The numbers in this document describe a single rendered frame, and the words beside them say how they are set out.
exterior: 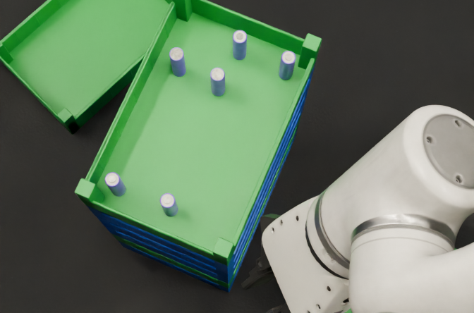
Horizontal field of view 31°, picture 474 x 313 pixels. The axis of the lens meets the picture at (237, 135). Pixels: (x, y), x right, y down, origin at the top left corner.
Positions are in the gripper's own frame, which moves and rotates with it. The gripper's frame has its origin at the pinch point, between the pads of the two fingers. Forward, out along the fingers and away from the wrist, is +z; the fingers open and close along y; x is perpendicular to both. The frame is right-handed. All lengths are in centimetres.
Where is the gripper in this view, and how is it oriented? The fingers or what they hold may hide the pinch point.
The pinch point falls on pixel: (269, 295)
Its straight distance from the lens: 88.5
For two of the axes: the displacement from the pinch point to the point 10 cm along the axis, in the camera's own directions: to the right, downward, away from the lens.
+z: -4.0, 4.7, 7.9
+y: -3.8, -8.7, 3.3
